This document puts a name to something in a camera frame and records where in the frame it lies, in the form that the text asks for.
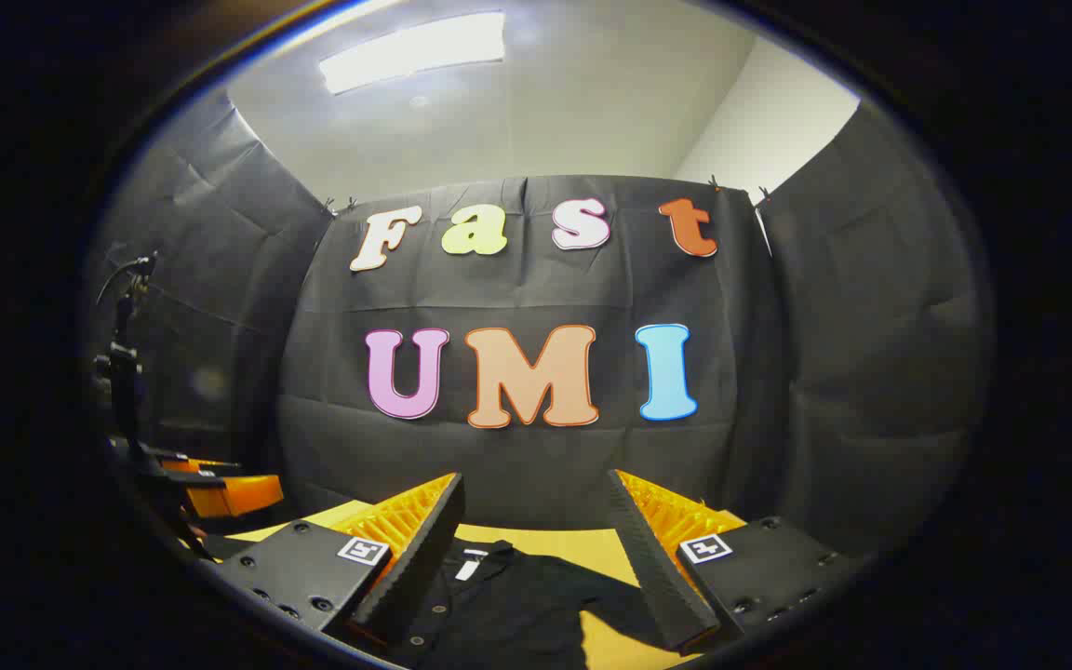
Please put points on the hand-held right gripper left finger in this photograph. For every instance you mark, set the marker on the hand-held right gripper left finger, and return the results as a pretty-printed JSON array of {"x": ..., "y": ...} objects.
[{"x": 415, "y": 568}]

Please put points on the black backdrop cloth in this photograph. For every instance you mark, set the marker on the black backdrop cloth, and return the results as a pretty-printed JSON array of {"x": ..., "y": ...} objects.
[{"x": 517, "y": 298}]

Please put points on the black button shirt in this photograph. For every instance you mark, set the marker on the black button shirt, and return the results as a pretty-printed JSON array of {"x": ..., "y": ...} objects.
[{"x": 517, "y": 605}]

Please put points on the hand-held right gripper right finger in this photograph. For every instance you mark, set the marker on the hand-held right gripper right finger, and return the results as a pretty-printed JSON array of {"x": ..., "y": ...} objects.
[{"x": 657, "y": 568}]

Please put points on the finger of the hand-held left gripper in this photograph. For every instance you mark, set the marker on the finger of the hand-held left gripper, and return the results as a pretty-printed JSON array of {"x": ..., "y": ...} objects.
[
  {"x": 196, "y": 462},
  {"x": 238, "y": 496}
]

